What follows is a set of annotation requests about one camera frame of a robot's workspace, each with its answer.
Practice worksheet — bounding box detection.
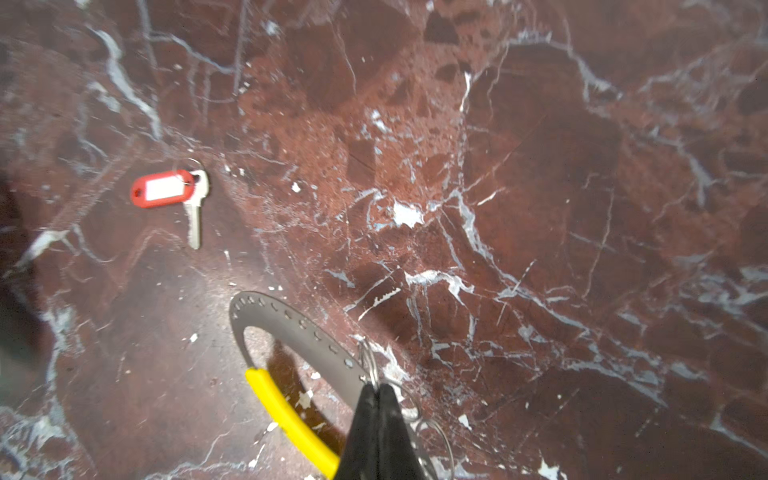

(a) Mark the small red key cap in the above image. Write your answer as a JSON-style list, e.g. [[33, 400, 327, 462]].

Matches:
[[129, 163, 210, 250]]

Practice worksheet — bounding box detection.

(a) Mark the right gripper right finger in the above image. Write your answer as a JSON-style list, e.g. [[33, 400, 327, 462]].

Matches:
[[377, 384, 425, 480]]

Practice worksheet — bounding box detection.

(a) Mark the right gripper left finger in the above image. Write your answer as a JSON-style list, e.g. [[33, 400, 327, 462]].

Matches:
[[333, 383, 379, 480]]

